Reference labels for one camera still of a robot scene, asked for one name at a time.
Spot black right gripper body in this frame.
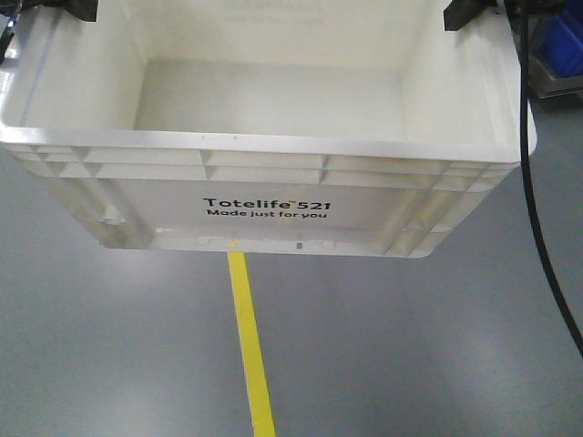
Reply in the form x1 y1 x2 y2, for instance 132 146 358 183
501 0 582 18

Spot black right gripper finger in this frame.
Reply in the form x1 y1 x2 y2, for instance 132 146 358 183
443 0 496 32

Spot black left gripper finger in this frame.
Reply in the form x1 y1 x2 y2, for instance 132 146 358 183
42 0 99 22

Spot white Totelife plastic crate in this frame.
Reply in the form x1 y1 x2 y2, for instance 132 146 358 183
1 1 520 259

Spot blue bin upper right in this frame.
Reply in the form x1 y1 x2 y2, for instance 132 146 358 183
529 13 582 78

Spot metal shelving racks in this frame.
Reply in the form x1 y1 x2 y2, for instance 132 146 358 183
528 17 582 98

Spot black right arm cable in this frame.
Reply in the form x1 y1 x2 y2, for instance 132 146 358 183
517 0 583 356

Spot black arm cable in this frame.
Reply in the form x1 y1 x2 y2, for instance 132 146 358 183
0 0 33 65
517 0 583 356

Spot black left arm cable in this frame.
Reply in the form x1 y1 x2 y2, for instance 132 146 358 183
0 0 33 65

